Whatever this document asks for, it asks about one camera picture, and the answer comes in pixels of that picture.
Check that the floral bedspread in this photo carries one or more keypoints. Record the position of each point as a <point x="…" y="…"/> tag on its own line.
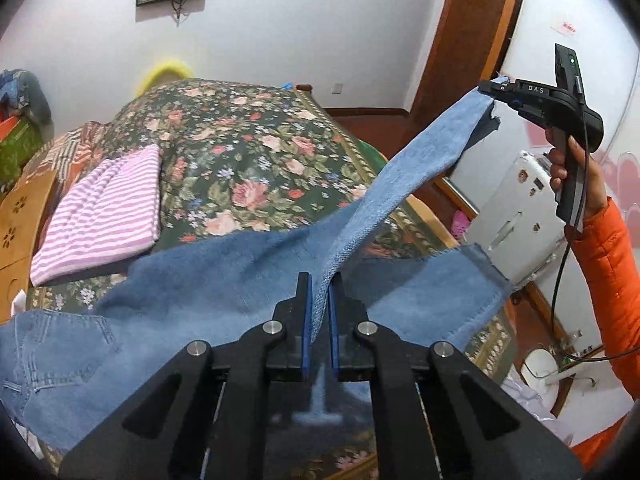
<point x="240" y="150"/>

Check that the white wall socket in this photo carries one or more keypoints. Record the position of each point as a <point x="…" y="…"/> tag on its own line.
<point x="338" y="88"/>

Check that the pink striped folded cloth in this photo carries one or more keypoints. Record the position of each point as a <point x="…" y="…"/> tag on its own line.
<point x="100" y="220"/>

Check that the wooden headboard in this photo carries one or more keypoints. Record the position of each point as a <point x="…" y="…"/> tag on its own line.
<point x="25" y="230"/>

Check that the person's right forearm orange sleeve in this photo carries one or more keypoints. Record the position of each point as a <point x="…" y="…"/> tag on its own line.
<point x="610" y="280"/>

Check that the blue denim pants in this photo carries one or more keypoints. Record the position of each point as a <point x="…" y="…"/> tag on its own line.
<point x="200" y="285"/>

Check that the person's orange jacket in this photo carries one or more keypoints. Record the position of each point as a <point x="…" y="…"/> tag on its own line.
<point x="595" y="447"/>

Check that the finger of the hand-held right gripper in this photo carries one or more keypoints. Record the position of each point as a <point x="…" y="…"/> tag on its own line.
<point x="500" y="87"/>

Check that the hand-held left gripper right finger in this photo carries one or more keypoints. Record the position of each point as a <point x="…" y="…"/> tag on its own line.
<point x="334" y="325"/>

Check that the orange patterned quilt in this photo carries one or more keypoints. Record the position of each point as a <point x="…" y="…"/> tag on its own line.
<point x="65" y="155"/>

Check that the wooden door frame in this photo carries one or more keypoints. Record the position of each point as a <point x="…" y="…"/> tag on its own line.
<point x="460" y="35"/>

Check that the pile of clothes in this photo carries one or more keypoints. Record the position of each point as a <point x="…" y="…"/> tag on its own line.
<point x="25" y="92"/>

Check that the yellow round object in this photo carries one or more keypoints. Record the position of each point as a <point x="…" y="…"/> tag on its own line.
<point x="162" y="72"/>

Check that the person's right hand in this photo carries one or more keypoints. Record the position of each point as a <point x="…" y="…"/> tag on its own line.
<point x="556" y="160"/>

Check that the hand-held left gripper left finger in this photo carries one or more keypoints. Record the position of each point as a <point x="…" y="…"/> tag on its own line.
<point x="306" y="320"/>

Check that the pink slipper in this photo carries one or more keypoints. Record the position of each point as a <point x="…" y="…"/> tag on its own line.
<point x="459" y="224"/>

